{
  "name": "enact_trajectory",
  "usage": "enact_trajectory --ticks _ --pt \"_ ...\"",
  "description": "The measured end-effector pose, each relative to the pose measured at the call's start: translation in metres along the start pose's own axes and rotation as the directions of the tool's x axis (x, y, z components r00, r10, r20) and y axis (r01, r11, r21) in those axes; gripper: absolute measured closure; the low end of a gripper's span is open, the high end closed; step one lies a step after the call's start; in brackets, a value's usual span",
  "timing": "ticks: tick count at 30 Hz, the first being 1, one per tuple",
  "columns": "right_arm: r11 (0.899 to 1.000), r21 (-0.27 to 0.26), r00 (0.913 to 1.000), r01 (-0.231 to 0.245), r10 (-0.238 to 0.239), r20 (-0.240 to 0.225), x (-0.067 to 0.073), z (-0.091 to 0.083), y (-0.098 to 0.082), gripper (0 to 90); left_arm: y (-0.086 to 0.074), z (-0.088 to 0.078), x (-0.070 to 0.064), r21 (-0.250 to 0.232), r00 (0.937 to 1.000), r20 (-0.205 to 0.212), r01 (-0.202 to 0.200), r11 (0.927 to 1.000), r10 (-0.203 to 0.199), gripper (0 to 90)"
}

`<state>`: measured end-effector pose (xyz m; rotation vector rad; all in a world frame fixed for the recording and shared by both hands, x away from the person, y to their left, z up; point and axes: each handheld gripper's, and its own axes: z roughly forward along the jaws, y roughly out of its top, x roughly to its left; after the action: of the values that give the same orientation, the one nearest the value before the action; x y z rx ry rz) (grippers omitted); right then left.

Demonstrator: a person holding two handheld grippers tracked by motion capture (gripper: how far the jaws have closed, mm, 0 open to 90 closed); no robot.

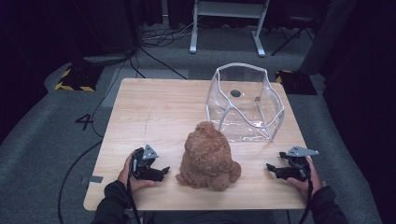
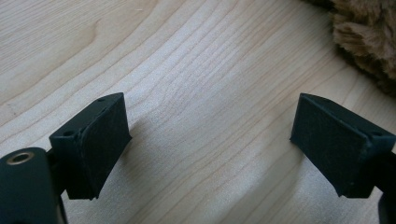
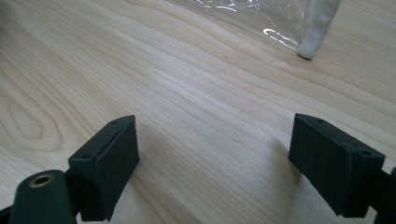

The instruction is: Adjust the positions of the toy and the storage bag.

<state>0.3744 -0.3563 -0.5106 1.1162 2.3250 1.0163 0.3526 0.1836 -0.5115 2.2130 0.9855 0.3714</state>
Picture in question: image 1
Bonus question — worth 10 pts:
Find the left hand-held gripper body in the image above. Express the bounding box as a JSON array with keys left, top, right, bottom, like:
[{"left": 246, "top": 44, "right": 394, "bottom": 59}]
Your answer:
[{"left": 130, "top": 143, "right": 165, "bottom": 182}]

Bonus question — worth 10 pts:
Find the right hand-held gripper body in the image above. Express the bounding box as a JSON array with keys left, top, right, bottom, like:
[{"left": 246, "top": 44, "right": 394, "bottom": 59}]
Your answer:
[{"left": 278, "top": 146, "right": 320, "bottom": 183}]

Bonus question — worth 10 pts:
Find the brown plush teddy bear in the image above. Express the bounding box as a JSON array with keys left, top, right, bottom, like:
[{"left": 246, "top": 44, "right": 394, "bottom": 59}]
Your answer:
[{"left": 175, "top": 120, "right": 242, "bottom": 192}]

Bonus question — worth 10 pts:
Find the clear plastic storage bag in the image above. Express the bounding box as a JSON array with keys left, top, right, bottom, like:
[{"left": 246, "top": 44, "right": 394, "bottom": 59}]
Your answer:
[{"left": 205, "top": 62, "right": 286, "bottom": 143}]

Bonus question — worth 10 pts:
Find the person's left hand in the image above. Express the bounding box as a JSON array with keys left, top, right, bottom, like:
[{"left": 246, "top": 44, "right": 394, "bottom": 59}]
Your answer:
[{"left": 117, "top": 152, "right": 157, "bottom": 193}]

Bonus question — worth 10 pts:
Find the person's right hand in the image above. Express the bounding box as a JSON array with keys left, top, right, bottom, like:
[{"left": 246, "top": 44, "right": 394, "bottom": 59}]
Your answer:
[{"left": 286, "top": 156, "right": 323, "bottom": 199}]

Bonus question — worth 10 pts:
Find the grey tape strip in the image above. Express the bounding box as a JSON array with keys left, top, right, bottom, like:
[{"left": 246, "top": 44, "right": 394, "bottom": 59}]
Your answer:
[{"left": 81, "top": 175, "right": 104, "bottom": 185}]

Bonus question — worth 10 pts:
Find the black yellow striped floor plate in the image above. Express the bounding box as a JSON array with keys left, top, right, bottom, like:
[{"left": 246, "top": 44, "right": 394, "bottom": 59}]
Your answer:
[
  {"left": 275, "top": 69, "right": 318, "bottom": 96},
  {"left": 54, "top": 63, "right": 105, "bottom": 92}
]

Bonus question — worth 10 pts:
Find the black tripod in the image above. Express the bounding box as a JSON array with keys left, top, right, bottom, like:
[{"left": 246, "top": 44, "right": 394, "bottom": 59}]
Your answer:
[{"left": 270, "top": 17, "right": 316, "bottom": 57}]

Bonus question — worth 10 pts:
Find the grey curtain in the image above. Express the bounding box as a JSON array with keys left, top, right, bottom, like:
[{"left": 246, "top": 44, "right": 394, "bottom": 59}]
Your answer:
[{"left": 299, "top": 0, "right": 359, "bottom": 76}]

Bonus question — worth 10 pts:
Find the white metal stand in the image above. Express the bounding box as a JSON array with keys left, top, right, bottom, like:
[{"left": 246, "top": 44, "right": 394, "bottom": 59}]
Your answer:
[{"left": 189, "top": 0, "right": 271, "bottom": 58}]

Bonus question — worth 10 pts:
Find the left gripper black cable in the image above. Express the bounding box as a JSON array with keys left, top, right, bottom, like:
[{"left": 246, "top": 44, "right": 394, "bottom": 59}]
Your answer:
[{"left": 125, "top": 155, "right": 143, "bottom": 224}]

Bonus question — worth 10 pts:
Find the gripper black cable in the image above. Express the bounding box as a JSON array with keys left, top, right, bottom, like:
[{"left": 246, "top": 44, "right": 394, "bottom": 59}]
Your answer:
[
  {"left": 298, "top": 169, "right": 315, "bottom": 224},
  {"left": 125, "top": 155, "right": 143, "bottom": 224}
]

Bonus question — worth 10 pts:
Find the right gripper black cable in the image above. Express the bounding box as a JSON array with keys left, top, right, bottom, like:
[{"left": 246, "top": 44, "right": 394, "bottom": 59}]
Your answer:
[{"left": 298, "top": 169, "right": 315, "bottom": 224}]

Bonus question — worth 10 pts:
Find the long black floor cable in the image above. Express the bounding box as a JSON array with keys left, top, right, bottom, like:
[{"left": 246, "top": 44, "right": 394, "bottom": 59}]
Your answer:
[{"left": 57, "top": 50, "right": 139, "bottom": 224}]

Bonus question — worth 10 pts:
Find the bundle of floor cables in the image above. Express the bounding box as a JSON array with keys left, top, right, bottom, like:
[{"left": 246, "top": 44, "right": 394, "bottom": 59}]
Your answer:
[{"left": 141, "top": 17, "right": 204, "bottom": 49}]

